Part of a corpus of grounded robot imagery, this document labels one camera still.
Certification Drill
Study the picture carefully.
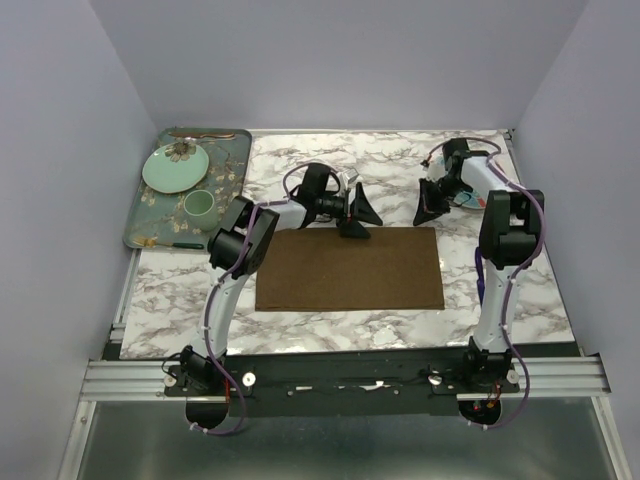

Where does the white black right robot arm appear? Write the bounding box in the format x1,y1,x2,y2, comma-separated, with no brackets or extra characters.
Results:
413,137,546,392

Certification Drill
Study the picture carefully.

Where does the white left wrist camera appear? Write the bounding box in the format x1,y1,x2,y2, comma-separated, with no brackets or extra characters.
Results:
336,168,359,194

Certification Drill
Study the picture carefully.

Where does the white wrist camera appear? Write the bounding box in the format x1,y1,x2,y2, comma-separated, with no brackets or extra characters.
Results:
426,161,446,181
336,168,359,194

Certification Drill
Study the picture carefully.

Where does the red and teal plate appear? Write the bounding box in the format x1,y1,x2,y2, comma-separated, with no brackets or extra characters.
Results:
434,154,494,210

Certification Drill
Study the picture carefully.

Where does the mint green floral plate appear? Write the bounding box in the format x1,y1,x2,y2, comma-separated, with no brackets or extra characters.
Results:
142,140,210,194

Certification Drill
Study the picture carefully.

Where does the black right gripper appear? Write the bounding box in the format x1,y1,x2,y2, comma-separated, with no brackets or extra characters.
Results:
412,176,467,227

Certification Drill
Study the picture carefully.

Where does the mint green cup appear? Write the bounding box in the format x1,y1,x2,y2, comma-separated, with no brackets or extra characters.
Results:
184,190,219,232

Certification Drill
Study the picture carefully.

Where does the gold fork green handle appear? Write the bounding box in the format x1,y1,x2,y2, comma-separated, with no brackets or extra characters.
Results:
133,238,204,250

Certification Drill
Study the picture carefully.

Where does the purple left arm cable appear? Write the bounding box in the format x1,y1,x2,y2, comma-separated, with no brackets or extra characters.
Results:
188,162,346,437

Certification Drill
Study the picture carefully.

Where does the teal floral serving tray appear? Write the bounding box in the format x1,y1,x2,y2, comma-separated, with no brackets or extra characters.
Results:
123,127,252,248

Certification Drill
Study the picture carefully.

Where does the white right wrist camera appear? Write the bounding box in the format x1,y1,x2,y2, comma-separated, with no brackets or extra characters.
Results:
426,161,446,181

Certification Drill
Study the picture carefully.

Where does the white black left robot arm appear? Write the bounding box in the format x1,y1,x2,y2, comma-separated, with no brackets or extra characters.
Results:
169,162,383,395

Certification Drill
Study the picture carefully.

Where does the blue handled knife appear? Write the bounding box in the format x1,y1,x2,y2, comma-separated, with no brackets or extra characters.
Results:
474,246,485,305

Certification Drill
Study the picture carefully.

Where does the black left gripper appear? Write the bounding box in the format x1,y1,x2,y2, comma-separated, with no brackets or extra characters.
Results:
314,182,381,238

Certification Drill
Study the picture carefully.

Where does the copper spoon on tray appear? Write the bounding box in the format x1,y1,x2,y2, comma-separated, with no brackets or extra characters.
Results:
169,130,235,141

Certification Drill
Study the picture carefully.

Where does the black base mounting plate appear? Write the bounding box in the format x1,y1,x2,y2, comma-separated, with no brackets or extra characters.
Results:
163,346,519,430

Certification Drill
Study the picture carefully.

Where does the brown fabric napkin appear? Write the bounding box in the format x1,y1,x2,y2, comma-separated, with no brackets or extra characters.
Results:
255,227,445,312

